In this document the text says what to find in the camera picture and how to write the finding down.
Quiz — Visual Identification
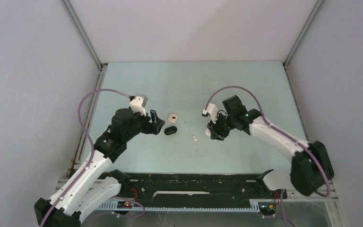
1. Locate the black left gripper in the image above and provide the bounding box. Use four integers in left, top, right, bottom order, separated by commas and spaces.
124, 108, 164, 141

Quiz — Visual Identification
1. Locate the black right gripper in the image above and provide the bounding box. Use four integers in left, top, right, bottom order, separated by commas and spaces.
207, 111, 236, 141

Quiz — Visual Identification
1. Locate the black oval earbud case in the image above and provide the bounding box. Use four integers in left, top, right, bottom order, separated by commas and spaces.
164, 126, 178, 136

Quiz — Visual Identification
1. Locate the pink square earbud case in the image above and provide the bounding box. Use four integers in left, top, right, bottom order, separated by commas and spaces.
168, 113, 178, 124

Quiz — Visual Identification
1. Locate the white oval earbud case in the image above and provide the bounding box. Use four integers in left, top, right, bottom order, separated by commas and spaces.
205, 129, 212, 137

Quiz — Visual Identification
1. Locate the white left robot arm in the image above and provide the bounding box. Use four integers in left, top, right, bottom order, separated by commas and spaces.
34, 108, 165, 227

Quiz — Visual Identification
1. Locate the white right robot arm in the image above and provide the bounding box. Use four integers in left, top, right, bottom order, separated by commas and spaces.
202, 95, 334, 198

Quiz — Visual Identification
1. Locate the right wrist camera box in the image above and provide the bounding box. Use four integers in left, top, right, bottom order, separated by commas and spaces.
201, 103, 219, 123

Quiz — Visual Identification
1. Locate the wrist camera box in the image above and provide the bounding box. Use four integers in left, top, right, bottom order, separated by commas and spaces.
130, 94, 148, 116
201, 103, 219, 123

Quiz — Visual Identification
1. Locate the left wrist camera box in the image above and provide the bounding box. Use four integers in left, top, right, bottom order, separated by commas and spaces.
130, 94, 148, 116

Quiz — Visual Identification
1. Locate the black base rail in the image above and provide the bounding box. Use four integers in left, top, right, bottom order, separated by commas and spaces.
69, 170, 326, 210

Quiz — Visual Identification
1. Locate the aluminium frame post left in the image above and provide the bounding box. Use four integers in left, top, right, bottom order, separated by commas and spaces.
60, 0, 106, 178

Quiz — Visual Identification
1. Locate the aluminium frame post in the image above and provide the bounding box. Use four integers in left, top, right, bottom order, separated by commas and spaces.
60, 0, 106, 178
283, 0, 326, 69

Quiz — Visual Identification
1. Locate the white cable duct strip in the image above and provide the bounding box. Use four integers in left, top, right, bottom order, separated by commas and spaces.
97, 200, 260, 213

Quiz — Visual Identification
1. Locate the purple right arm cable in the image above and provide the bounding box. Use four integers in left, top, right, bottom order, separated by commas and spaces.
205, 86, 331, 197

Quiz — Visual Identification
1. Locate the aluminium frame post right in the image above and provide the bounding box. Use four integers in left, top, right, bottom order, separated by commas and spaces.
283, 0, 326, 69

